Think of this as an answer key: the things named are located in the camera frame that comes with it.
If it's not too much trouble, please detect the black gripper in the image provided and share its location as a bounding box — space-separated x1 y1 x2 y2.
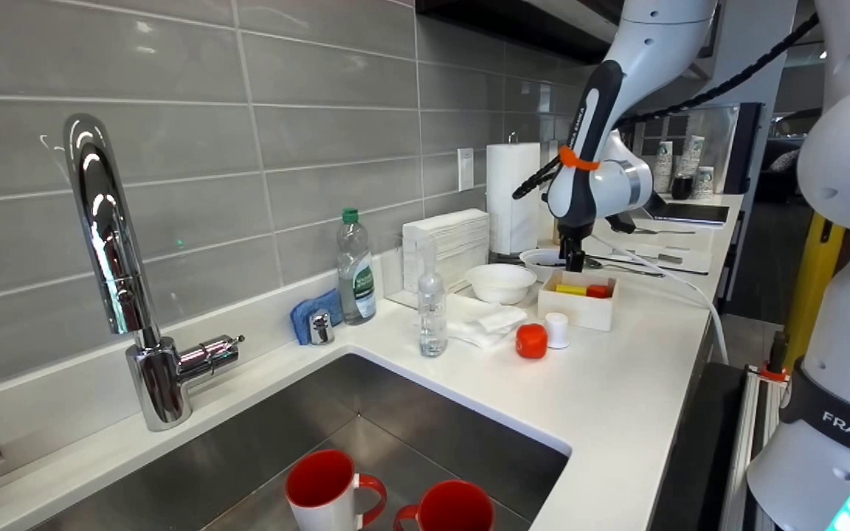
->
554 217 597 273

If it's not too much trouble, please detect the white plastic bowl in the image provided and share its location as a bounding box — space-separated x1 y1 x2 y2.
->
464 263 540 307

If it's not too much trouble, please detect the light wooden box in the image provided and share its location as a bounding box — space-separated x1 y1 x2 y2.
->
534 272 621 334

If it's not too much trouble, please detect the small white cup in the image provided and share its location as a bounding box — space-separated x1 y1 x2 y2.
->
542 310 573 355

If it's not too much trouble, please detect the white paper towel roll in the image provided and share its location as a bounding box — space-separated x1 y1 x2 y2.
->
483 142 547 259

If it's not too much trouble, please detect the red toy tomato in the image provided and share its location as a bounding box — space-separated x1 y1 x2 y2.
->
514 322 553 363

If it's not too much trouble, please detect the white napkin stack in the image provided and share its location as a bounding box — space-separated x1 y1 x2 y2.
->
401 207 492 294

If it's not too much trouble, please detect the white bottle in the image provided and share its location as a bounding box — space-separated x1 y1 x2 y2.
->
656 139 677 198

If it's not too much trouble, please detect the dark-bottomed bottle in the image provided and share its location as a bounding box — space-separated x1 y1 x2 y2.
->
672 132 708 204

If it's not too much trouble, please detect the green-capped dish soap bottle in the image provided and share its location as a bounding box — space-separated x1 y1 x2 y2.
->
333 207 380 326

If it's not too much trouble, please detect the blue sponge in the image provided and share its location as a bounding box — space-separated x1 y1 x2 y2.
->
289 290 346 349

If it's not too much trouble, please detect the red and white mug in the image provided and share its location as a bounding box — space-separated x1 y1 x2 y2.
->
392 478 495 531
283 449 389 531

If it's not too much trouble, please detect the stainless steel sink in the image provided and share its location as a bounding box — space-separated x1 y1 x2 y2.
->
29 350 573 531

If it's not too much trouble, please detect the tall chrome faucet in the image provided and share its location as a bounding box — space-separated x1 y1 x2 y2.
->
63 113 247 433

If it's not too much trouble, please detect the orange strap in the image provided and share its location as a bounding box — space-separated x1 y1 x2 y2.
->
554 144 603 176

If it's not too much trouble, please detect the white cable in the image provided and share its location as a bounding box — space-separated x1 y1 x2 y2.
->
590 232 733 366

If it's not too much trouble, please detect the white wall outlet plate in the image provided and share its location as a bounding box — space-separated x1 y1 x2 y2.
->
455 144 479 194

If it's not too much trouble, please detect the black cable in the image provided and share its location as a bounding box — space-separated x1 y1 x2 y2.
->
621 12 821 130

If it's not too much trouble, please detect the yellow post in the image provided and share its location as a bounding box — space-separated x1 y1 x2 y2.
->
783 210 846 371

